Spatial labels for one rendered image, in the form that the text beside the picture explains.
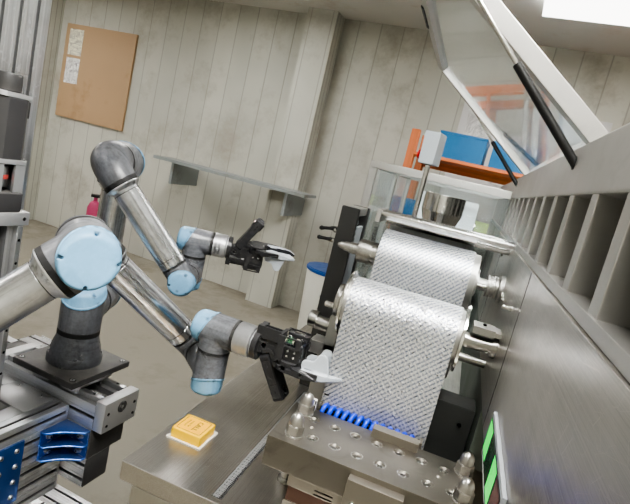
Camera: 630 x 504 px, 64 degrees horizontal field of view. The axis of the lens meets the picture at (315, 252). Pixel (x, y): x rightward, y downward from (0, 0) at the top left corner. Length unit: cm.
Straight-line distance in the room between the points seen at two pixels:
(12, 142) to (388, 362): 99
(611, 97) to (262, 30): 330
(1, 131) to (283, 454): 94
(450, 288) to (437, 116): 373
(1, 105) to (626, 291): 125
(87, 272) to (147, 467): 39
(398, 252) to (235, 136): 443
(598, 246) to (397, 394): 58
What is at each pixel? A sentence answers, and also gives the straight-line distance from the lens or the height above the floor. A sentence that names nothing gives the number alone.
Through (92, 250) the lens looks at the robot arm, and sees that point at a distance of 103.
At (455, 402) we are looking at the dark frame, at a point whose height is 110.
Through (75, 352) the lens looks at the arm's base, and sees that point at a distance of 161.
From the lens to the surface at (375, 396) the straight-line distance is 113.
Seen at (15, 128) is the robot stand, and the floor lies 145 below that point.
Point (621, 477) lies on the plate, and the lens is 38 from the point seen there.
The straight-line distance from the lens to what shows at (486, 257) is 208.
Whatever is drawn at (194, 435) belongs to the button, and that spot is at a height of 92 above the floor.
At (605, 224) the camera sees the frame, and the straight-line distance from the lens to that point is 68.
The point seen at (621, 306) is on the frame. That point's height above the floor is 147.
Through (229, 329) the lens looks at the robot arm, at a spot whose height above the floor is 113.
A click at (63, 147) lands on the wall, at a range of 710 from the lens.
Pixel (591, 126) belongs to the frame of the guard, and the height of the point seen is 169.
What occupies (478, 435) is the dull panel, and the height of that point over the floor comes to 108.
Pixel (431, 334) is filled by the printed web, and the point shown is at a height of 125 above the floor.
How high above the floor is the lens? 154
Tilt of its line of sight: 10 degrees down
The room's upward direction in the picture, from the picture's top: 14 degrees clockwise
